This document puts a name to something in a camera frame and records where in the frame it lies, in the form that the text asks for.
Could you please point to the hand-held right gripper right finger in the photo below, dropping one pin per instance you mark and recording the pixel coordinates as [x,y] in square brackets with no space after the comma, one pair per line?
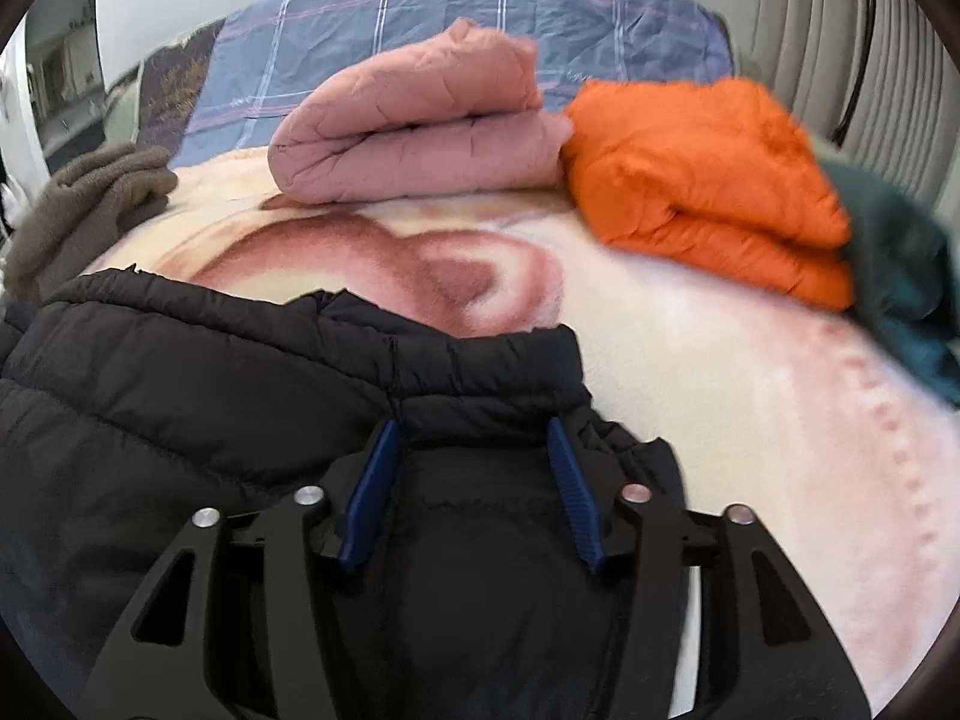
[574,499]

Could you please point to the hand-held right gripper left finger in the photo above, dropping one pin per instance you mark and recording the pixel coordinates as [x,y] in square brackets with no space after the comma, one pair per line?
[367,499]

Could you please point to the black puffer jacket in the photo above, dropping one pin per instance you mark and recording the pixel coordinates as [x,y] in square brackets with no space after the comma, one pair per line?
[187,390]

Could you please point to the cream bear printed blanket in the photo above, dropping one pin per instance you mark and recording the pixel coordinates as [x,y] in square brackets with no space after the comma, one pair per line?
[750,427]

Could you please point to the orange puffer jacket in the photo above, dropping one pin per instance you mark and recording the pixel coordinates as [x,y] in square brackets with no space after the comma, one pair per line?
[697,172]

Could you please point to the pink puffer jacket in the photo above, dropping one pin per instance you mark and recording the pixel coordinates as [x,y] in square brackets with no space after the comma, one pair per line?
[405,135]

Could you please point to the dark teal garment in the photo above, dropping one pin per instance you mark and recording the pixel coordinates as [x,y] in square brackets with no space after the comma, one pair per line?
[892,255]

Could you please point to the grey-brown fleece garment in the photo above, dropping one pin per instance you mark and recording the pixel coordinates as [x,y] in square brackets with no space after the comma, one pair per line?
[90,202]

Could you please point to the dark floral printed quilt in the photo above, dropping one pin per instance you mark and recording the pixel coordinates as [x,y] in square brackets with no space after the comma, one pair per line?
[180,82]

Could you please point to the blue plaid sheet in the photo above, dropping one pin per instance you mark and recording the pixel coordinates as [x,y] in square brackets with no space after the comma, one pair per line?
[600,22]

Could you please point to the pale grey curtain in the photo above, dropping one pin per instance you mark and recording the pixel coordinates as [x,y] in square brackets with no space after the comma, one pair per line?
[810,15]

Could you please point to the black floor lamp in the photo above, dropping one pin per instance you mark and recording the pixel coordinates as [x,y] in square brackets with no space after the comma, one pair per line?
[870,15]

